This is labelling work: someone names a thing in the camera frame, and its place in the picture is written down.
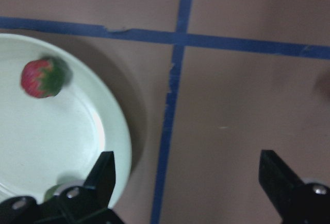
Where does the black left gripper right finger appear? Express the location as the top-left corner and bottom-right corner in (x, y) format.
(258, 150), (305, 214)

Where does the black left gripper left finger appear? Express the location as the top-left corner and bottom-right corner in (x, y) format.
(84, 151), (116, 206)

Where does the strawberry pair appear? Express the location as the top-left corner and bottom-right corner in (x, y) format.
(43, 184), (63, 202)
(20, 56), (71, 98)

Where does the light green plate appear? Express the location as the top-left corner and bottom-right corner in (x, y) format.
(1, 33), (132, 208)

